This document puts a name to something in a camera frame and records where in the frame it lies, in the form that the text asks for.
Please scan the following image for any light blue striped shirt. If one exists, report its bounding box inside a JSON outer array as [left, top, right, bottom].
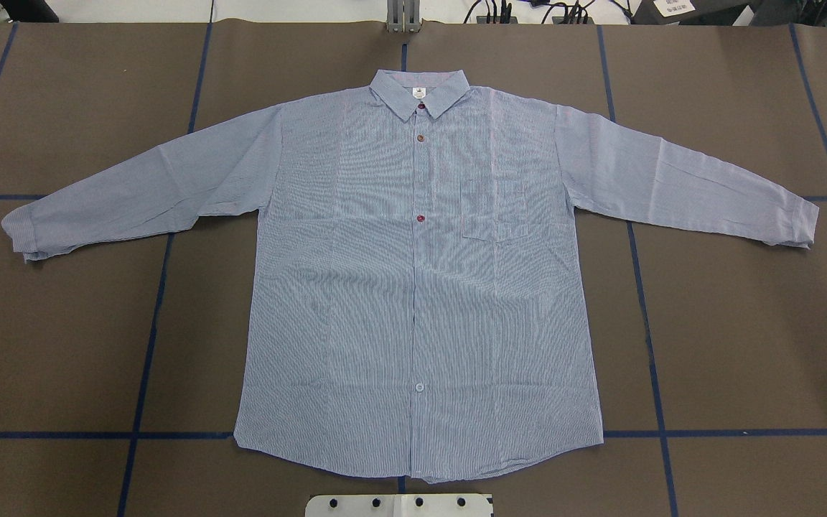
[[2, 70, 818, 483]]

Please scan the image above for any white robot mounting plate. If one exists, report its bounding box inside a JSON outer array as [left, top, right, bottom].
[[304, 493, 495, 516]]

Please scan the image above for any black box with label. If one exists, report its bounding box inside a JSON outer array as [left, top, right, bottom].
[[631, 1, 749, 26]]

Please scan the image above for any grey aluminium frame post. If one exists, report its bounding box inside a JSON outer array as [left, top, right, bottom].
[[386, 0, 422, 34]]

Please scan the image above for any black cable bundle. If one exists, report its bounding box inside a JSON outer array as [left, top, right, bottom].
[[463, 0, 635, 26]]

